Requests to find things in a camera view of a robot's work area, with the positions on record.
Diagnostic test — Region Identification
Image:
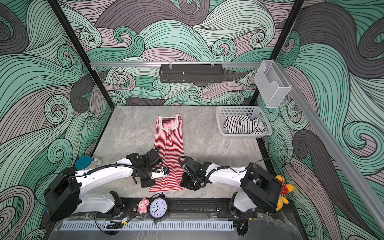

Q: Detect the red white striped tank top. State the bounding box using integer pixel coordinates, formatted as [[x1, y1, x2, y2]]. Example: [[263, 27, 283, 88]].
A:
[[149, 114, 184, 193]]

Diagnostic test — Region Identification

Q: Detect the black white striped tank top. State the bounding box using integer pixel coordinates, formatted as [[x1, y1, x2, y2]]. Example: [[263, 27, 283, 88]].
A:
[[224, 115, 268, 134]]

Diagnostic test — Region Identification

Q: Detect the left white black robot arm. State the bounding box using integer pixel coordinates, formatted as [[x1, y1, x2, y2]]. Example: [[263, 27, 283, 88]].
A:
[[44, 148, 170, 222]]

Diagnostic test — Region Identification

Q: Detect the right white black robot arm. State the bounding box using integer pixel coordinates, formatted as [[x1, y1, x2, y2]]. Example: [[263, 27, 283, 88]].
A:
[[178, 156, 283, 216]]

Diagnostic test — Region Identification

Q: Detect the pink plush toy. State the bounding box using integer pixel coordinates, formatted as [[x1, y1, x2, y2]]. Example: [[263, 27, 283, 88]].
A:
[[137, 198, 150, 214]]

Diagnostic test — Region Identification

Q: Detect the black round alarm clock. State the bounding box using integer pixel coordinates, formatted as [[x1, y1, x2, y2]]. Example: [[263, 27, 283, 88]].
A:
[[148, 193, 170, 225]]

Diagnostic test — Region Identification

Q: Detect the teal lid white cup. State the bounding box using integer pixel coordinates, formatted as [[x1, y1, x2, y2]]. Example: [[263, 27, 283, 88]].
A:
[[75, 156, 99, 170]]

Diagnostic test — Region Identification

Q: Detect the white plastic laundry basket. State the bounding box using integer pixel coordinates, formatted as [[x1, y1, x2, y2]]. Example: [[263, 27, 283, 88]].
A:
[[216, 106, 272, 139]]

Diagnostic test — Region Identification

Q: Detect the yellow plush toy red shirt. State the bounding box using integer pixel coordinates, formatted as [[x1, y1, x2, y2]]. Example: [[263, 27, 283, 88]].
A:
[[276, 175, 295, 211]]

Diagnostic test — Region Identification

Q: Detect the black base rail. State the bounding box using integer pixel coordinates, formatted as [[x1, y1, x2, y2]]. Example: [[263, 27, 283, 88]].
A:
[[80, 197, 290, 219]]

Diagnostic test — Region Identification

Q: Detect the white slotted cable duct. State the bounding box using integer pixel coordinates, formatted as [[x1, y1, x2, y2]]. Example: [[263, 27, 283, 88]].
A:
[[60, 221, 234, 232]]

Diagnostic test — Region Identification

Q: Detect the black wall shelf tray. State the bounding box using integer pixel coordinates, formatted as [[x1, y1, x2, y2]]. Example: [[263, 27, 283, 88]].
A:
[[159, 65, 224, 84]]

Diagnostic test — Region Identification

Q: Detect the aluminium back wall rail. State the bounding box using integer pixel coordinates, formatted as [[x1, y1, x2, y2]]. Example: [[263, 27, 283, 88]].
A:
[[90, 61, 261, 69]]

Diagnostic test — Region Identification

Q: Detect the aluminium wall rail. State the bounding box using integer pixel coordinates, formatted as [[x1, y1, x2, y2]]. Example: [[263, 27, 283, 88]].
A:
[[90, 61, 261, 69], [275, 62, 384, 230]]

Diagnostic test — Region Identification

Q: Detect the clear acrylic wall holder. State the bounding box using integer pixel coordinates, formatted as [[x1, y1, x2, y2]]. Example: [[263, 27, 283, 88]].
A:
[[254, 60, 292, 108]]

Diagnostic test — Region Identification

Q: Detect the aluminium right wall rail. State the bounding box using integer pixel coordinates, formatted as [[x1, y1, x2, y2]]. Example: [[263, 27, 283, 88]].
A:
[[275, 62, 384, 230]]

